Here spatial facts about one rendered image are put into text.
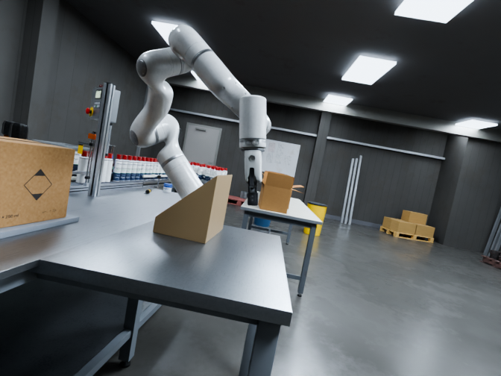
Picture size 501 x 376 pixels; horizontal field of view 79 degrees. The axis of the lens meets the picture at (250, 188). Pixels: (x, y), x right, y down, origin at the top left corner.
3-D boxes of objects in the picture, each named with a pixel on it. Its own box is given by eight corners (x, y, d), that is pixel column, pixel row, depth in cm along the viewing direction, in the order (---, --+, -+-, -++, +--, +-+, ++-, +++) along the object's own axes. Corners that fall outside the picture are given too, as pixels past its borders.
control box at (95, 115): (104, 121, 193) (109, 92, 192) (115, 123, 182) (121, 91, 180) (88, 118, 186) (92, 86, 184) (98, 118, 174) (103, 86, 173)
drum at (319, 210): (320, 233, 662) (326, 204, 657) (322, 237, 620) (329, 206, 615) (300, 230, 666) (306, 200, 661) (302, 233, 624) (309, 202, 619)
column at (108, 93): (92, 195, 182) (108, 83, 177) (98, 197, 182) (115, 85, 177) (86, 195, 178) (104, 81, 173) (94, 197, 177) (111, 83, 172)
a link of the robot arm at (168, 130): (159, 172, 144) (133, 130, 145) (190, 158, 155) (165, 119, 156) (166, 162, 134) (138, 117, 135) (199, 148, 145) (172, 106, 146)
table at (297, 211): (244, 234, 517) (253, 190, 512) (290, 244, 513) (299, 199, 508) (226, 283, 298) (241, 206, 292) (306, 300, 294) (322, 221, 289)
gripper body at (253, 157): (264, 145, 89) (264, 183, 89) (265, 148, 99) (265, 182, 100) (238, 145, 89) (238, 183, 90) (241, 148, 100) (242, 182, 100)
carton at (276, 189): (248, 201, 336) (254, 168, 333) (292, 210, 338) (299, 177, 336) (249, 207, 294) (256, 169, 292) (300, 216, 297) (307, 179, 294)
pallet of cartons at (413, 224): (419, 236, 919) (424, 213, 914) (437, 245, 821) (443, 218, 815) (376, 228, 925) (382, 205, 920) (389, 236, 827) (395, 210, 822)
